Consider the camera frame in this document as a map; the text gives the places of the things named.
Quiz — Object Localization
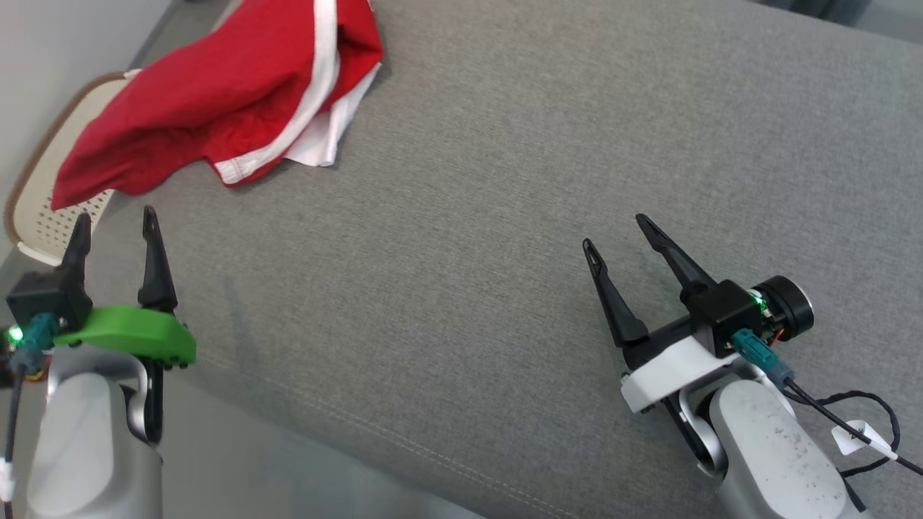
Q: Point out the red shorts with white band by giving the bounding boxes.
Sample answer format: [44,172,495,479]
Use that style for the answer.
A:
[50,0,385,211]

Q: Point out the grey fabric sofa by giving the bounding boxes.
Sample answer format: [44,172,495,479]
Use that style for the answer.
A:
[0,0,923,519]

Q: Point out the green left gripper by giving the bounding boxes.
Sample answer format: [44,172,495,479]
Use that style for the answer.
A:
[54,205,198,369]

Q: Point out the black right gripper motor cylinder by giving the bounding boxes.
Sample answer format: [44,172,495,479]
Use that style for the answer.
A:
[754,275,816,344]

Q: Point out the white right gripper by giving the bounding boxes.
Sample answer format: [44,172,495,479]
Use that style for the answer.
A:
[582,213,747,415]

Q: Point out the white right cable label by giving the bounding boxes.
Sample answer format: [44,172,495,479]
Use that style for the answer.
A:
[831,420,899,461]

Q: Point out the cream perforated laundry basket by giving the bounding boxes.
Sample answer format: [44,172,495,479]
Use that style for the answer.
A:
[4,70,142,267]

